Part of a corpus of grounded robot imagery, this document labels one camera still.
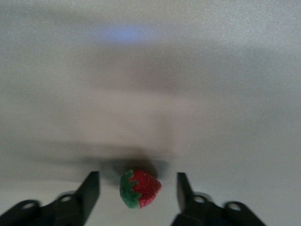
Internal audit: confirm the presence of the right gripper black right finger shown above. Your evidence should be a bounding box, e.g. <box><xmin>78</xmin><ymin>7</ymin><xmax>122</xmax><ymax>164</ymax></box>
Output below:
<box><xmin>170</xmin><ymin>172</ymin><xmax>266</xmax><ymax>226</ymax></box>

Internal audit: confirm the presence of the red strawberry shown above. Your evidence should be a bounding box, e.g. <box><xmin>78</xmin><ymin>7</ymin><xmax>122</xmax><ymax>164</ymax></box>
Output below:
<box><xmin>119</xmin><ymin>169</ymin><xmax>162</xmax><ymax>210</ymax></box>

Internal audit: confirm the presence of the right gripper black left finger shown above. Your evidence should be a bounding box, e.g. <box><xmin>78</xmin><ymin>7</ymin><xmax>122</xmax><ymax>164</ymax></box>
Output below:
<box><xmin>0</xmin><ymin>171</ymin><xmax>101</xmax><ymax>226</ymax></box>

